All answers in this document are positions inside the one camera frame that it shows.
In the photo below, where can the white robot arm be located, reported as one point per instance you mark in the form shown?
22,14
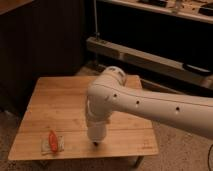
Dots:
108,93

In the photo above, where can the orange eraser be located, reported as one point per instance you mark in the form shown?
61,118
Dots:
53,142

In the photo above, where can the wooden folding table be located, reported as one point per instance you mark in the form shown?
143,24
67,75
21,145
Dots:
58,104

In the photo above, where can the clear plastic wrapper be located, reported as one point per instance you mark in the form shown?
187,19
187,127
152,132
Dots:
45,148

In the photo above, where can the grey metal beam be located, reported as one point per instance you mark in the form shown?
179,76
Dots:
149,61

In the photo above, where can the vertical metal pole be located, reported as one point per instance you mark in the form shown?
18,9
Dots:
97,34

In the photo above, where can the upper shelf with items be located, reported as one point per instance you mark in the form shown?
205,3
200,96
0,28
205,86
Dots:
187,9

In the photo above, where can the black handle on beam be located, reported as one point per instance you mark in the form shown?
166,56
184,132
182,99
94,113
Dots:
196,69

